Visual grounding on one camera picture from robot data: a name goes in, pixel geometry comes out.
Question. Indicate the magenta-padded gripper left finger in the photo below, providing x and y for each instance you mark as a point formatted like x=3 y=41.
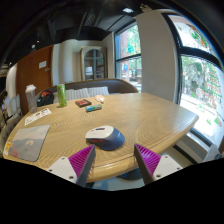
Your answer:
x=79 y=160

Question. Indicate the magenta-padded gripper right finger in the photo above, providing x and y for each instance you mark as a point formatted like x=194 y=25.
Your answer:
x=149 y=160

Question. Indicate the white and blue computer mouse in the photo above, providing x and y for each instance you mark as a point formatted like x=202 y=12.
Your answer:
x=106 y=137

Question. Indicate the grey printed mouse pad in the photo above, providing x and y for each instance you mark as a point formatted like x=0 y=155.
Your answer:
x=29 y=143

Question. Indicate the small teal packet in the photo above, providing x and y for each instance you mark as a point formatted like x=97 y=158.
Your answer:
x=93 y=108

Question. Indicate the black and red flat box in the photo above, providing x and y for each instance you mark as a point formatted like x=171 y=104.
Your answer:
x=83 y=102

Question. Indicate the white printed paper sheet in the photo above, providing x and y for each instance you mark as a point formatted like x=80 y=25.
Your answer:
x=37 y=116

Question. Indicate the crumpled white tissue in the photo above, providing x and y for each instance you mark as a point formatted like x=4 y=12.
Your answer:
x=100 y=99

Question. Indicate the striped cushion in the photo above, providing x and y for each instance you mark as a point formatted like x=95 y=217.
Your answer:
x=76 y=94
x=99 y=91

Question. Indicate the green drink can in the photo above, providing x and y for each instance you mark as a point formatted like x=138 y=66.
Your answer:
x=61 y=96

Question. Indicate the black and orange backpack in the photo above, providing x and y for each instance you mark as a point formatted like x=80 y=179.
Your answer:
x=45 y=98

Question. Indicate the yellow square sticker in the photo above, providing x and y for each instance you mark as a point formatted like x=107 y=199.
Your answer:
x=7 y=149

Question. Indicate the clear plastic shaker bottle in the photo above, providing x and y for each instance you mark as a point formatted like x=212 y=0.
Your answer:
x=31 y=100

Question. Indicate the brown curved sofa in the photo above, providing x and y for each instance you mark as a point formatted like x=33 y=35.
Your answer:
x=116 y=86

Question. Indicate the group of white chairs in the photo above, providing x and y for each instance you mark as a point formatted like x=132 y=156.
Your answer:
x=13 y=105

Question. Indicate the black-framed large window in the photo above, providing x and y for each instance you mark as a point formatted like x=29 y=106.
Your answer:
x=200 y=83

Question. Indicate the brown wooden door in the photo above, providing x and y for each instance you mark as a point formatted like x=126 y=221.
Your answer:
x=33 y=76

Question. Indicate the arched glass-door cabinet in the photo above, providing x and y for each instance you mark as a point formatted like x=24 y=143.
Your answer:
x=94 y=63

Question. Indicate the white sign on door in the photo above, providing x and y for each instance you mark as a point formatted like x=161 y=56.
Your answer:
x=42 y=64

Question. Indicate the black-framed narrow window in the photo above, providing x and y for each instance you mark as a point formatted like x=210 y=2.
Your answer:
x=128 y=56

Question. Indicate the ceiling light panel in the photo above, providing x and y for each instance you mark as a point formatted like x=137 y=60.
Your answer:
x=128 y=10

